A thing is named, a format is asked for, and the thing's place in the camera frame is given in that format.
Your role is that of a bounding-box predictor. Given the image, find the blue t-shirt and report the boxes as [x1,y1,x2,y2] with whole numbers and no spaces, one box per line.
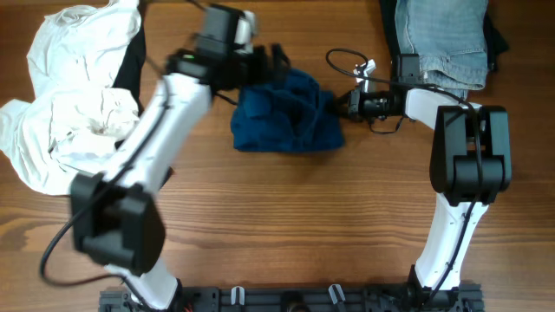
[231,69,344,153]

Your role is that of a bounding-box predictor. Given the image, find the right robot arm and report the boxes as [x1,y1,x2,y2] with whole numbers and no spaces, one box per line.
[335,55,513,308]

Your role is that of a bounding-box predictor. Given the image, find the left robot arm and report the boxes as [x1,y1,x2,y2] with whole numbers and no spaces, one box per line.
[70,4,291,311]

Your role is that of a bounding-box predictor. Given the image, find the black garment under pile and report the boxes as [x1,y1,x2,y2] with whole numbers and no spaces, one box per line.
[113,24,147,114]

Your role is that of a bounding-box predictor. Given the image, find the folded light blue jeans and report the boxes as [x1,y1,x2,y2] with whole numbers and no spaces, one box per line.
[395,0,489,98]

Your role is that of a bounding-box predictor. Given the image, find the black folded garment under jeans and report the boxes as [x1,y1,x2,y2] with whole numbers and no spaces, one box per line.
[378,0,509,73]

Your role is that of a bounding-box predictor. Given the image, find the white shirt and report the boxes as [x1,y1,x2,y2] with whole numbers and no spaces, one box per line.
[1,0,143,196]

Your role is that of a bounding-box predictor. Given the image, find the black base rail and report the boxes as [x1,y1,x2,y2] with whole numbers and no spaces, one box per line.
[98,283,485,312]

